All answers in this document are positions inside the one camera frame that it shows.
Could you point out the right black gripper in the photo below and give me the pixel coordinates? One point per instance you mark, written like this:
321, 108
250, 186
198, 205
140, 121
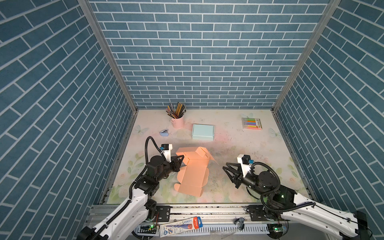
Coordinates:
237, 177

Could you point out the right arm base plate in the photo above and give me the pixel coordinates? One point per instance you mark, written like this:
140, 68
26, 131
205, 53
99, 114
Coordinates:
258, 213

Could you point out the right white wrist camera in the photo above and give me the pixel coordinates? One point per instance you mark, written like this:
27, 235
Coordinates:
246, 162

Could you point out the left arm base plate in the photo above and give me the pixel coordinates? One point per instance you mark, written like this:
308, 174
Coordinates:
158, 214

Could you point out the light blue paper box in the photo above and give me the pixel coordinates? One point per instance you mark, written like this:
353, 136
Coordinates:
203, 132

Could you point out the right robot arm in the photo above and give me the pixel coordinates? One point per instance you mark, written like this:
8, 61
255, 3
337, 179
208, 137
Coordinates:
282, 203

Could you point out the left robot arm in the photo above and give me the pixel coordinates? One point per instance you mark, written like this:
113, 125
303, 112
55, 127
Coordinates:
138, 206

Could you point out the red blue white package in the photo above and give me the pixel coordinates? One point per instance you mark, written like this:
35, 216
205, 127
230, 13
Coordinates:
179, 227

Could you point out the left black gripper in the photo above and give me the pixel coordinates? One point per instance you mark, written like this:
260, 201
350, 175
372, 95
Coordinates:
173, 165

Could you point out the bundle of coloured pencils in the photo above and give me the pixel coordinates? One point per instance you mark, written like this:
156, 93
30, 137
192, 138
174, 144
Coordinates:
176, 111

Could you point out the small metal clip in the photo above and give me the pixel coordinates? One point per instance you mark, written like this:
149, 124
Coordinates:
240, 223

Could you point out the pink paper box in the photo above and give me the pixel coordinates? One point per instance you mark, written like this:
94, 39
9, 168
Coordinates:
193, 176

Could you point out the pack of coloured markers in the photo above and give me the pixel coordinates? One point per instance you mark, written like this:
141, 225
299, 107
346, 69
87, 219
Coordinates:
252, 124

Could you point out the aluminium mounting rail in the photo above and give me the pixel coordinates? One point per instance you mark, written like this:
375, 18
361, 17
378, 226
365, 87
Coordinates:
219, 213

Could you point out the pink pencil bucket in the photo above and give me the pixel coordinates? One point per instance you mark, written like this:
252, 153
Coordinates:
178, 123

